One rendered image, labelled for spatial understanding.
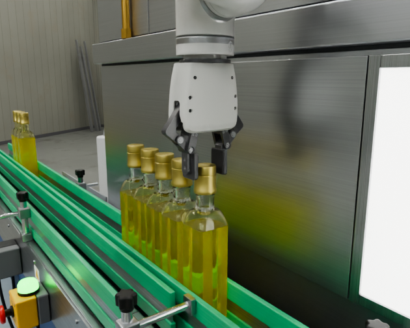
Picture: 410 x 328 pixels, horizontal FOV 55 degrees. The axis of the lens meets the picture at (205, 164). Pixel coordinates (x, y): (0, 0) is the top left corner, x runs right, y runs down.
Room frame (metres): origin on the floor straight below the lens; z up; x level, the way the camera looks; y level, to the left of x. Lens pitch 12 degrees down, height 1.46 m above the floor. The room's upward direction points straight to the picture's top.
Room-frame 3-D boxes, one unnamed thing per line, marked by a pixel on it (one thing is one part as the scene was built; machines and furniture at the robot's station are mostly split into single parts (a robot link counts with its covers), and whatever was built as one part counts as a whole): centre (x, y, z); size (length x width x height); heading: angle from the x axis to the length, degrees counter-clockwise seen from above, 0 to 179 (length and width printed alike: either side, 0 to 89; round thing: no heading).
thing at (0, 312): (0.77, 0.43, 0.96); 0.04 x 0.03 x 0.04; 37
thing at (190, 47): (0.59, 0.00, 1.50); 0.09 x 0.08 x 0.03; 127
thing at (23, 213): (0.95, 0.48, 1.11); 0.07 x 0.04 x 0.13; 127
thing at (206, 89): (0.59, 0.00, 1.44); 0.10 x 0.07 x 0.11; 127
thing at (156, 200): (0.68, 0.07, 1.16); 0.06 x 0.06 x 0.21; 36
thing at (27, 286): (0.80, 0.39, 1.01); 0.05 x 0.05 x 0.03
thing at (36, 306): (0.80, 0.40, 0.96); 0.07 x 0.07 x 0.07; 37
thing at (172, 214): (0.64, 0.04, 1.16); 0.06 x 0.06 x 0.21; 36
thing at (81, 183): (1.22, 0.38, 1.11); 0.07 x 0.04 x 0.13; 127
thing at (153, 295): (1.26, 0.57, 1.09); 1.75 x 0.01 x 0.08; 37
